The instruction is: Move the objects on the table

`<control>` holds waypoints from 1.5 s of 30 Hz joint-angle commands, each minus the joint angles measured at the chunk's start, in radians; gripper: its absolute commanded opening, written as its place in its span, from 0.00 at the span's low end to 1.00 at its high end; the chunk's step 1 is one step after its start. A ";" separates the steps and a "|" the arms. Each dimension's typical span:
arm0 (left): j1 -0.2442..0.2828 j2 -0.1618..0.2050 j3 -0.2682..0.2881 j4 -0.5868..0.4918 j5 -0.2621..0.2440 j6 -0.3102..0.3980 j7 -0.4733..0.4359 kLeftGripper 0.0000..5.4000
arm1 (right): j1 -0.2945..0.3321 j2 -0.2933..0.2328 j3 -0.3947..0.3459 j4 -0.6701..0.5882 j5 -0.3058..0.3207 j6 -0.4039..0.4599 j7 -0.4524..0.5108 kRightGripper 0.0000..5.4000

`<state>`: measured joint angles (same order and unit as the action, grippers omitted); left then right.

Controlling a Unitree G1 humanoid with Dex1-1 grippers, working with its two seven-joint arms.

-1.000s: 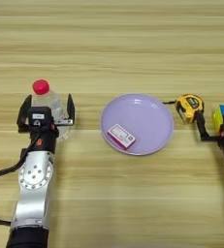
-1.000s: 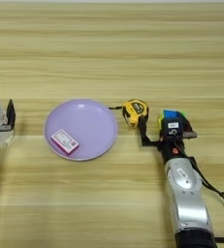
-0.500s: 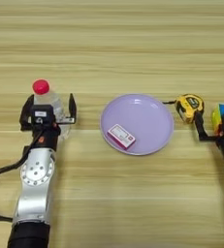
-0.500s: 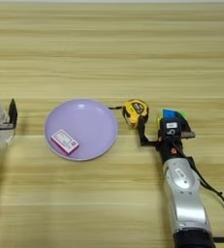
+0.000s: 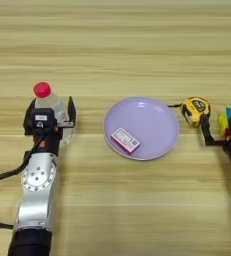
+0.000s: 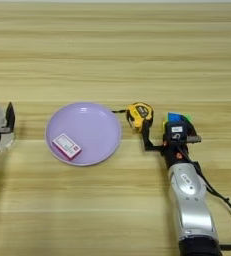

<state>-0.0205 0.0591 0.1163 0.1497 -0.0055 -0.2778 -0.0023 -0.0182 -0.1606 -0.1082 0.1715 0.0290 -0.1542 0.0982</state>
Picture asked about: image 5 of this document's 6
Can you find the yellow black tape measure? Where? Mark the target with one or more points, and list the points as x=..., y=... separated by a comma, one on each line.
x=197, y=108

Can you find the clear bottle with red cap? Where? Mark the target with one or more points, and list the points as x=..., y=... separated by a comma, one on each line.
x=53, y=101

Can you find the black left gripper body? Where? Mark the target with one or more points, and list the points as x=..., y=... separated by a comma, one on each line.
x=48, y=145

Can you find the small red white box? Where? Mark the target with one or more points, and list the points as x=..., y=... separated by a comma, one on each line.
x=125, y=140

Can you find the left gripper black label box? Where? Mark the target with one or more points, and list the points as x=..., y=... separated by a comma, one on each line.
x=50, y=125

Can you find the purple round plate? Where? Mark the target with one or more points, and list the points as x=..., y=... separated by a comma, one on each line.
x=150, y=123

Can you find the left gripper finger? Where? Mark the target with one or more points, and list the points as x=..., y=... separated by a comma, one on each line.
x=72, y=111
x=27, y=121

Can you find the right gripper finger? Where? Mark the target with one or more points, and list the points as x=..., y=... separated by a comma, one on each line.
x=207, y=131

